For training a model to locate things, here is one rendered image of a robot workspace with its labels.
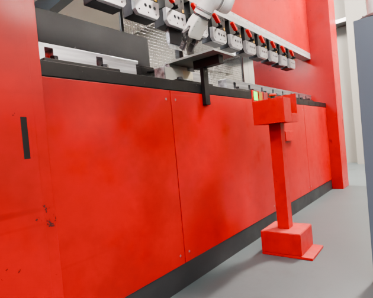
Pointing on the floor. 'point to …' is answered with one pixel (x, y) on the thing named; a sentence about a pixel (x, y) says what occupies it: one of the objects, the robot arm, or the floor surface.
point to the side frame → (317, 81)
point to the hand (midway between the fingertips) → (186, 47)
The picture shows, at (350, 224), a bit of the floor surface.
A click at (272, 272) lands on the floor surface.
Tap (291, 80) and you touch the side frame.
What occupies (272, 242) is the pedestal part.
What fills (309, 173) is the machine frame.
